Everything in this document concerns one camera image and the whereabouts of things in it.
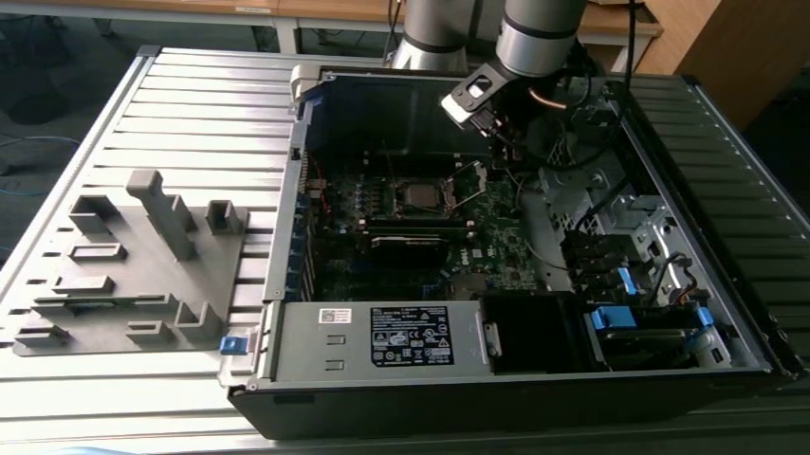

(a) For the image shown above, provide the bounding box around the silver CPU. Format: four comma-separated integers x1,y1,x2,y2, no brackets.
404,183,446,210

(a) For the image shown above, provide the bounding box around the CPU socket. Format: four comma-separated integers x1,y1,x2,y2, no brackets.
388,175,462,220

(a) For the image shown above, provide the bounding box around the black RAM slot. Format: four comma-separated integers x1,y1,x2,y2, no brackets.
366,215,467,224
367,221,468,229
371,231,471,241
370,227,470,235

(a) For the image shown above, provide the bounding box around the silver drive cage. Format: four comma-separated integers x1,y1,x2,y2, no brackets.
535,132,641,238

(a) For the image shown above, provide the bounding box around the green motherboard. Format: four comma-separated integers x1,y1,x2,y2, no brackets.
295,150,575,304

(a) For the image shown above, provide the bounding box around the wooden desk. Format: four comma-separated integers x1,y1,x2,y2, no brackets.
278,0,665,72

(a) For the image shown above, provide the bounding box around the black expansion card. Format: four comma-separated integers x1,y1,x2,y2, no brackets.
370,235,451,269

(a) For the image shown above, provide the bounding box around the chipset heatsink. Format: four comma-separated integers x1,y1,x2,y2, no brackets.
450,272,490,299

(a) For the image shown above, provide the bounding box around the grey case release latch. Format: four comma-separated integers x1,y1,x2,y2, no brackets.
288,64,336,113

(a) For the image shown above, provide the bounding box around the wooden cabinet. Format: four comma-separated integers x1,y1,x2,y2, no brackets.
635,0,810,132

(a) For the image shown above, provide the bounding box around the blue disk carrier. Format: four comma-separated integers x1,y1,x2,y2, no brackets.
585,302,717,373

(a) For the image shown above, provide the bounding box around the silver power supply unit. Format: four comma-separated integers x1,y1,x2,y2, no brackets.
268,299,499,383

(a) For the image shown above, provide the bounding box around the black PC case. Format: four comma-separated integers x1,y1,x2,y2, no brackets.
216,63,810,441

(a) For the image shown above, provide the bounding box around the grey parts rack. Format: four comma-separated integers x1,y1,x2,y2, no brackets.
11,169,254,357

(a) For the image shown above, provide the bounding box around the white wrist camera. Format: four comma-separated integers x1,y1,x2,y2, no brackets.
440,64,509,143

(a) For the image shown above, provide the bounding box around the thick black PC cable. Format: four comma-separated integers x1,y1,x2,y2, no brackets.
573,173,634,236

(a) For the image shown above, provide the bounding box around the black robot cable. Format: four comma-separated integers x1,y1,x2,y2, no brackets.
537,0,638,172

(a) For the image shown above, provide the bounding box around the blue cable clip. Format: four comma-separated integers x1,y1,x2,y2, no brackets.
611,266,637,296

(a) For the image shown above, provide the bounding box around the black drive cable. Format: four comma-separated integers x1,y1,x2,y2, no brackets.
650,250,691,298

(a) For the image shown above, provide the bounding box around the coloured wire bundle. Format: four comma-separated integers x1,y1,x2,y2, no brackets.
670,283,710,307

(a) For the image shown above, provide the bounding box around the blue floor cable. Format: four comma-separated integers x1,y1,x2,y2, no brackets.
0,134,85,198

